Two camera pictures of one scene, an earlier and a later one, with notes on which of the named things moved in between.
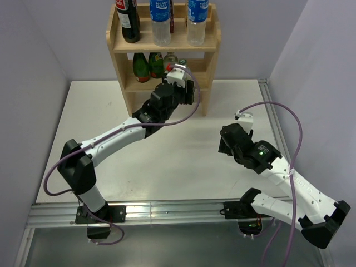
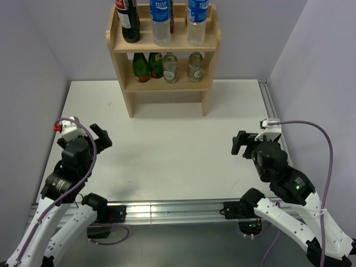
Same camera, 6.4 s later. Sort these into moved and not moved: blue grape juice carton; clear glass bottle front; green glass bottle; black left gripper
Moved: black left gripper; clear glass bottle front
Not moved: blue grape juice carton; green glass bottle
